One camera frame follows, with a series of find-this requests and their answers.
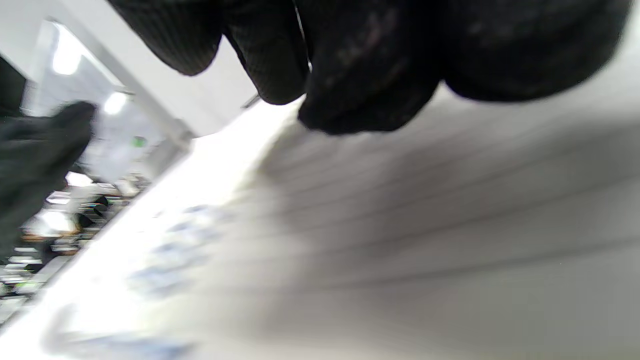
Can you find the person's right hand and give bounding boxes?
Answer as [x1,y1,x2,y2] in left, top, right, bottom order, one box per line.
[107,0,633,136]

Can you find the person's left hand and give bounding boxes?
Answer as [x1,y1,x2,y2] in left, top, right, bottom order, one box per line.
[0,100,98,261]

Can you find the spiral lined notebook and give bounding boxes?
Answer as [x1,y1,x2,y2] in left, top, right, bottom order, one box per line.
[0,10,640,360]

